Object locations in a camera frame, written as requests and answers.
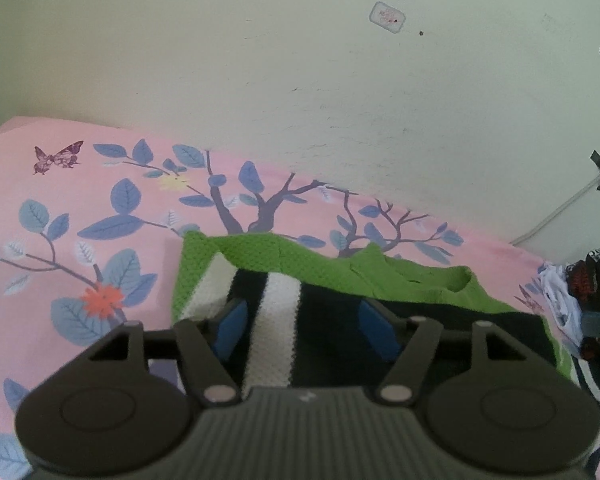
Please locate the white patterned cloth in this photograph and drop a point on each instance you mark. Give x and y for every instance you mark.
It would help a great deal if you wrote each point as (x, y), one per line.
(560, 300)

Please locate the green black white knitted sweater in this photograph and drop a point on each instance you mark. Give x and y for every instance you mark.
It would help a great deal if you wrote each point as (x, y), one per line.
(405, 275)

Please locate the white wall sticker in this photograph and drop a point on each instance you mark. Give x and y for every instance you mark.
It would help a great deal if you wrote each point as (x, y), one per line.
(387, 16)

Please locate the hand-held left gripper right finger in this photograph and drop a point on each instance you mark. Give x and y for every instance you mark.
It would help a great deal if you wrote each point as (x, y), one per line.
(375, 330)

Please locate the pink floral bedsheet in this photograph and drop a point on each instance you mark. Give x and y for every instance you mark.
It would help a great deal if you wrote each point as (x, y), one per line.
(55, 185)

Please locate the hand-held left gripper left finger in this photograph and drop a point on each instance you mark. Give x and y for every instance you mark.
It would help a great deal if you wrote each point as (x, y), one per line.
(232, 327)

